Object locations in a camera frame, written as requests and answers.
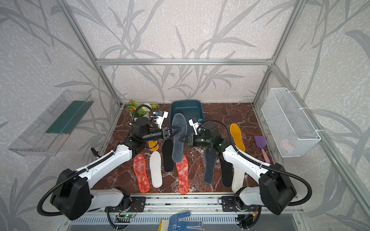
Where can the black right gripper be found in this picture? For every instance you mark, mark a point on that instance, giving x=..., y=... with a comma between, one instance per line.
x=191, y=141

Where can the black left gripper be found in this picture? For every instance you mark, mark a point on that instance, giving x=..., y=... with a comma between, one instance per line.
x=175, y=133

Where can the red orange-edged insole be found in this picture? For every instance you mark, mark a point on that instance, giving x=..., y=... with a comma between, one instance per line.
x=139, y=166
x=182, y=168

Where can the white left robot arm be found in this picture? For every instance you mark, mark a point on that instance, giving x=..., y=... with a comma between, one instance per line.
x=73, y=194

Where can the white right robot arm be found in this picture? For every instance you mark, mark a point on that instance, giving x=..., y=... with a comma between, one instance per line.
x=277, y=188

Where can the teal plastic storage box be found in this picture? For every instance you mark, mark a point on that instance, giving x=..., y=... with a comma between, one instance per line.
x=189, y=108

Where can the black insole left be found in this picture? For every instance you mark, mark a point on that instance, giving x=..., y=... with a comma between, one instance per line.
x=167, y=149

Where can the black insole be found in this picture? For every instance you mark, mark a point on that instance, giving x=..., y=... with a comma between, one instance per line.
x=226, y=173
x=167, y=149

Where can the yellow fuzzy insole left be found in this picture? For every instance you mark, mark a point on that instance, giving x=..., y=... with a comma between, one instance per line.
x=153, y=146

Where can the yellow fuzzy insole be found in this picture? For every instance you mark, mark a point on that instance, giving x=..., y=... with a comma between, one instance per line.
x=236, y=134
x=153, y=146

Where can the white insole left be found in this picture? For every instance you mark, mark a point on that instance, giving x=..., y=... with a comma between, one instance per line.
x=155, y=169

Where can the white insole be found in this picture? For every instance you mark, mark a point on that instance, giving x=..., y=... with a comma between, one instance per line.
x=155, y=169
x=238, y=179

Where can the potted artificial plant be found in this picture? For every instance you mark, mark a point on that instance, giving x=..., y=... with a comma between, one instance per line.
x=141, y=108

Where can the yellow fuzzy insole right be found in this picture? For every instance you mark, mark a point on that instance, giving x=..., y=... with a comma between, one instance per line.
x=236, y=134

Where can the black insole right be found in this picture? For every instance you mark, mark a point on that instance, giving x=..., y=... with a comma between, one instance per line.
x=226, y=173

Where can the white insole right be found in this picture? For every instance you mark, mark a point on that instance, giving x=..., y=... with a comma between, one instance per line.
x=238, y=179

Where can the blue white work glove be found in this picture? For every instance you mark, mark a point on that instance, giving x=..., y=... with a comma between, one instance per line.
x=178, y=222

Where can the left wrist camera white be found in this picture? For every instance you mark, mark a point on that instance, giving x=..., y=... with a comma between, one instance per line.
x=159, y=117

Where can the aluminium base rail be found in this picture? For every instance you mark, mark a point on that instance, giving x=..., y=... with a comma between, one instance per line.
x=168, y=203

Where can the white wire mesh basket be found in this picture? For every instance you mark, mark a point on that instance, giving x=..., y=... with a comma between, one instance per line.
x=292, y=130

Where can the clear acrylic wall shelf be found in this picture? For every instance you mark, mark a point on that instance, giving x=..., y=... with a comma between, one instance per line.
x=47, y=134

